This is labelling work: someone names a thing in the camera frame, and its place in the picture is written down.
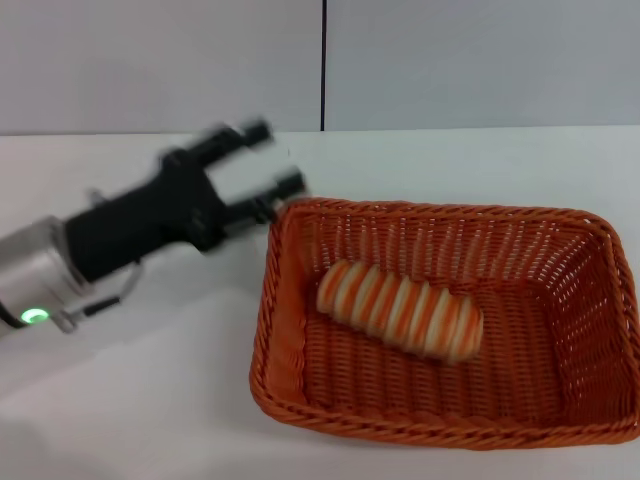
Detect orange woven plastic basket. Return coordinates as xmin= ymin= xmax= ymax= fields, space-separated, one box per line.
xmin=247 ymin=195 xmax=640 ymax=452

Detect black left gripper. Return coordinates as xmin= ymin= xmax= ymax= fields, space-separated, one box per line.
xmin=63 ymin=116 xmax=308 ymax=287

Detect orange white striped bread roll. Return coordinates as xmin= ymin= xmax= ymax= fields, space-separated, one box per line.
xmin=315 ymin=259 xmax=486 ymax=363

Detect black vertical wall strip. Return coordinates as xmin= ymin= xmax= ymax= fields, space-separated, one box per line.
xmin=319 ymin=0 xmax=329 ymax=134

